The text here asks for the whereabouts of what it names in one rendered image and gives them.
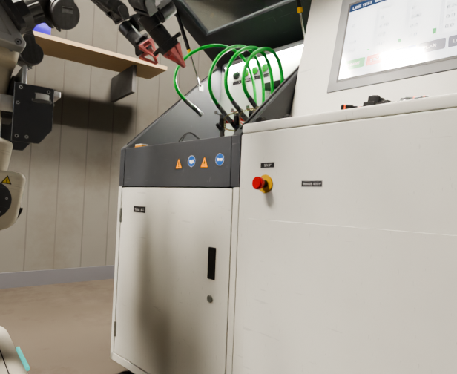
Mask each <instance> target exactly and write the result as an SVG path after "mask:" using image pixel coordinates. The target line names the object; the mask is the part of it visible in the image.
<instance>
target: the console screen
mask: <svg viewBox="0 0 457 374"><path fill-rule="evenodd" d="M456 69H457V0H343V1H342V5H341V14H340V18H339V22H338V31H337V36H336V40H335V48H334V53H333V57H332V66H331V71H330V75H329V83H328V88H327V93H332V92H336V91H344V90H349V89H353V88H360V87H364V86H369V85H376V84H381V83H385V82H392V81H396V80H401V79H409V78H413V77H417V76H424V75H429V74H433V73H440V72H445V71H449V70H456Z"/></svg>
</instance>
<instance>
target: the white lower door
mask: <svg viewBox="0 0 457 374"><path fill-rule="evenodd" d="M233 192H234V189H233V188H122V208H120V210H119V221H120V238H119V267H118V282H117V297H116V321H114V336H115V341H114V352H115V353H116V354H118V355H120V356H122V357H123V358H125V359H127V360H128V361H130V362H131V363H133V364H135V365H137V366H138V367H140V368H141V369H143V370H144V371H146V372H148V373H150V374H226V357H227V338H228V320H229V284H230V265H231V230H232V211H233Z"/></svg>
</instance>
